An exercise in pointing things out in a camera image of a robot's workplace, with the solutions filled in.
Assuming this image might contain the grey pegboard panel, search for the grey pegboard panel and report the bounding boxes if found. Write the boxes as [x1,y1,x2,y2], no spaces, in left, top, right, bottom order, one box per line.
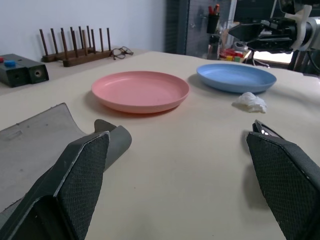
[186,0,238,60]

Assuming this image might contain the plain black box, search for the plain black box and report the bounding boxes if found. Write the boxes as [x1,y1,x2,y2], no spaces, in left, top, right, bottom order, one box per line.
[13,56,50,85]

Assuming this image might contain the brown wooden peg rack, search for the brown wooden peg rack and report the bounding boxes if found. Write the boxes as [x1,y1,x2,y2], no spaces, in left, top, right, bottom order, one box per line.
[38,24,113,68]

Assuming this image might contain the dark slatted cabinet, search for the dark slatted cabinet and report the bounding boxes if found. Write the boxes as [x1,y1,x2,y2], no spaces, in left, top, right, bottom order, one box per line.
[164,0,189,55]

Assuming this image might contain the black sunglasses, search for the black sunglasses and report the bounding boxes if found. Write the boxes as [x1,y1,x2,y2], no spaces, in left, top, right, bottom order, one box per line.
[251,119,287,141]

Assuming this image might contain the thin-framed clear eyeglasses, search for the thin-framed clear eyeglasses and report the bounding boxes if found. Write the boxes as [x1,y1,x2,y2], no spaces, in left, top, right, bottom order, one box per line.
[109,46,135,61]

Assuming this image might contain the blue round plate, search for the blue round plate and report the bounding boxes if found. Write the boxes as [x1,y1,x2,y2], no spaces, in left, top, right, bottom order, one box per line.
[195,62,278,94]

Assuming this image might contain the crumpled white tissue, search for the crumpled white tissue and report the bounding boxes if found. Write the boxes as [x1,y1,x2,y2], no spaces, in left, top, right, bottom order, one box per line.
[231,91,268,115]

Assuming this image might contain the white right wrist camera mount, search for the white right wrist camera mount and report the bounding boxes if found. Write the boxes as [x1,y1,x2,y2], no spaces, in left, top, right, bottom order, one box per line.
[277,0,314,51]

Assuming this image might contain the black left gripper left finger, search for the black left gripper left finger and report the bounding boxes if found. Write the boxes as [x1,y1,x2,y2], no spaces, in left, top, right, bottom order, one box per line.
[0,130,111,240]

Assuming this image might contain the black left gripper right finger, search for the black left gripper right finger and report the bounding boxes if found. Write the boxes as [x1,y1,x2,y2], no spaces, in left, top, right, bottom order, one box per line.
[245,131,320,240]

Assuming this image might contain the pink round plate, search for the pink round plate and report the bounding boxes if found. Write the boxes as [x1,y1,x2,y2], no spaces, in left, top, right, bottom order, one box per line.
[90,70,190,115]

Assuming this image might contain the red toy block box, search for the red toy block box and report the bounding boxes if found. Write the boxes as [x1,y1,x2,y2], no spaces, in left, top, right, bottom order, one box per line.
[221,48,245,58]

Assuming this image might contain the black box with coloured buttons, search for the black box with coloured buttons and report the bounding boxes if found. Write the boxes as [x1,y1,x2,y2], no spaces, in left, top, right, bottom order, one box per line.
[0,53,29,88]

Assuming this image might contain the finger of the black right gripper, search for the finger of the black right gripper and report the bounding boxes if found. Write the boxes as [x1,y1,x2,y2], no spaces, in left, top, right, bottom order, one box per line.
[246,37,275,51]
[228,23,266,42]

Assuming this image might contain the black pen holder cup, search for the black pen holder cup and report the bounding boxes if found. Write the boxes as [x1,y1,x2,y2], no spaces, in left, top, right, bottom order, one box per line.
[206,4,221,35]

